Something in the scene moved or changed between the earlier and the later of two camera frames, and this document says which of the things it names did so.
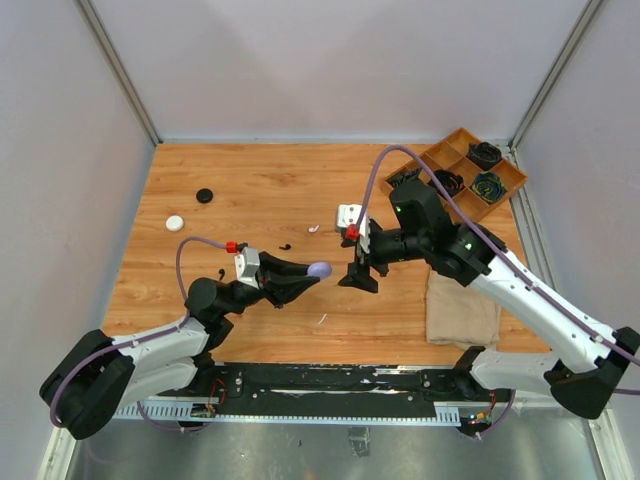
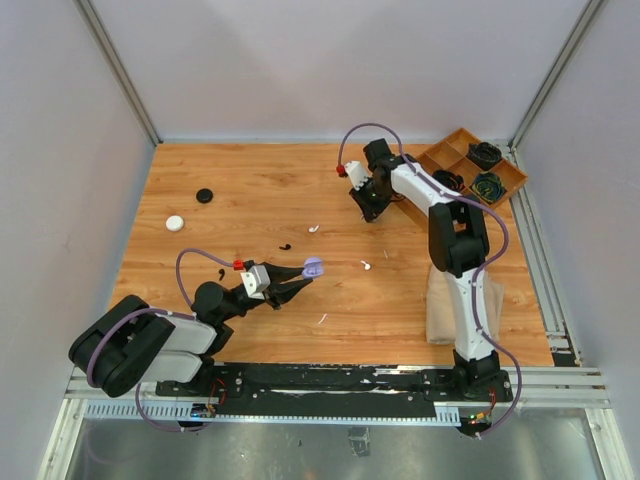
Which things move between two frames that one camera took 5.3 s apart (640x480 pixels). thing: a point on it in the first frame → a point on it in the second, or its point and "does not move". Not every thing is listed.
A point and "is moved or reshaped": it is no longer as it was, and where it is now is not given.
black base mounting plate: x=338 y=389 does not move
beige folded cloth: x=459 y=315 does not move
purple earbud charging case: x=321 y=269 is moved or reshaped
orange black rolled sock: x=451 y=182 does not move
